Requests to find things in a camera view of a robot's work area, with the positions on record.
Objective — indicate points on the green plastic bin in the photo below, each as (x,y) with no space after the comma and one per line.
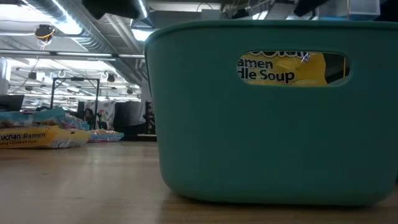
(233,140)

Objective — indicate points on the Maruchan beef ramen pack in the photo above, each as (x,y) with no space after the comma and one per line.
(105,137)
(56,116)

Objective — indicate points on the yellow Maruchan chicken ramen pack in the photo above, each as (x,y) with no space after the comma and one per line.
(46,138)
(311,70)

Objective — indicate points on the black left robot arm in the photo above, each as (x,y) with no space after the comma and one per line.
(109,7)

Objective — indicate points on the black partition panel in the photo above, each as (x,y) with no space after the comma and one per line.
(129,116)

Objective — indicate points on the white hanging banner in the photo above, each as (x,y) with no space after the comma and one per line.
(107,113)

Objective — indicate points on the person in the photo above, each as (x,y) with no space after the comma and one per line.
(89,116)

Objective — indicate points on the grey ceiling beam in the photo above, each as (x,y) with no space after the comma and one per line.
(77,53)

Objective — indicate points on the black monitor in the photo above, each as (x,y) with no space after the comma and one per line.
(11,102)

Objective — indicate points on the white pillar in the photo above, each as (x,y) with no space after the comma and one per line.
(4,77)

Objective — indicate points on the silver ceiling duct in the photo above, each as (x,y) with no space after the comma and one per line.
(93,40)

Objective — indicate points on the black metal stand frame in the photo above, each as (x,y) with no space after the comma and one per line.
(74,79)

